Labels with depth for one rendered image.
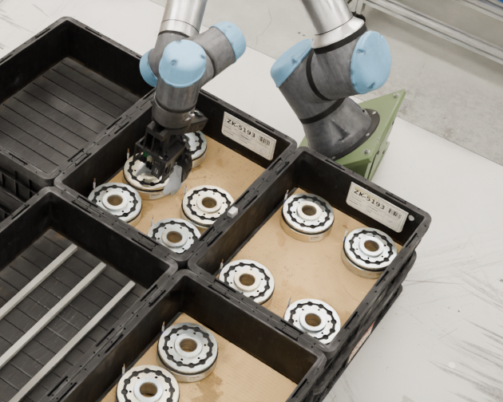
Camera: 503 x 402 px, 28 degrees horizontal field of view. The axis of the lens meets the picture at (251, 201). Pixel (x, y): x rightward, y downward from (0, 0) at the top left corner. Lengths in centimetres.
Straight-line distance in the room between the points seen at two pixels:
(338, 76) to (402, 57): 179
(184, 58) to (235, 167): 41
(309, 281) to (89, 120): 59
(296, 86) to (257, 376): 66
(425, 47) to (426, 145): 151
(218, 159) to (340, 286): 39
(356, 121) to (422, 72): 162
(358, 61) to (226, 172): 35
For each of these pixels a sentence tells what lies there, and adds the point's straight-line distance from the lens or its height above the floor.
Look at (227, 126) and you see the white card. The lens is 205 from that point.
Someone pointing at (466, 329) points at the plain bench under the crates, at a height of 70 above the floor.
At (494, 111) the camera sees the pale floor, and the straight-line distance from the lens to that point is 371.
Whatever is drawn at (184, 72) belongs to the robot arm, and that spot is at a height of 119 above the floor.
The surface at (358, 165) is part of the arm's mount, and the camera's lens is 210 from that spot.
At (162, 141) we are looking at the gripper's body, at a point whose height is 101.
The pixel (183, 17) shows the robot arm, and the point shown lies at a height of 113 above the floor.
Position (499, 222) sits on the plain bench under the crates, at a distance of 229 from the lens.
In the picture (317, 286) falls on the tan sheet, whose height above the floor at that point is 83.
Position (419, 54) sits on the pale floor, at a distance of 384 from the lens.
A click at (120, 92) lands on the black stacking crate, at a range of 219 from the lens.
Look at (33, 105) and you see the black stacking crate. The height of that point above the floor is 83.
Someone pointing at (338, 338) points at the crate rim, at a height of 93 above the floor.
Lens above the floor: 228
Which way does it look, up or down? 47 degrees down
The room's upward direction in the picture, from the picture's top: 11 degrees clockwise
